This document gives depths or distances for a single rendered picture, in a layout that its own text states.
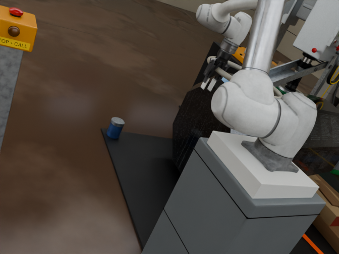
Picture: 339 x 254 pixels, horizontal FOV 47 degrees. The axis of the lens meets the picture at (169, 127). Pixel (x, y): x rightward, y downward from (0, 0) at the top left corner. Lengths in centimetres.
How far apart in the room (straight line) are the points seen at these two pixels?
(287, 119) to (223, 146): 26
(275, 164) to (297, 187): 11
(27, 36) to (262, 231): 103
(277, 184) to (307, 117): 26
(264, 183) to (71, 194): 126
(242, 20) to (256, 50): 64
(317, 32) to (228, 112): 149
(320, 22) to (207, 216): 162
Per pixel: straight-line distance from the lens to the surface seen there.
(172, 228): 173
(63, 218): 214
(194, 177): 159
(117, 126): 282
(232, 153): 144
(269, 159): 149
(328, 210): 310
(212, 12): 197
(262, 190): 137
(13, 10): 123
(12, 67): 126
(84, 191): 234
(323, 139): 282
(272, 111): 139
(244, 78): 137
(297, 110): 143
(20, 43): 121
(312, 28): 273
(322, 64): 292
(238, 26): 204
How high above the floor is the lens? 146
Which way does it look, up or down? 25 degrees down
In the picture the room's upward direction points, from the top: 24 degrees clockwise
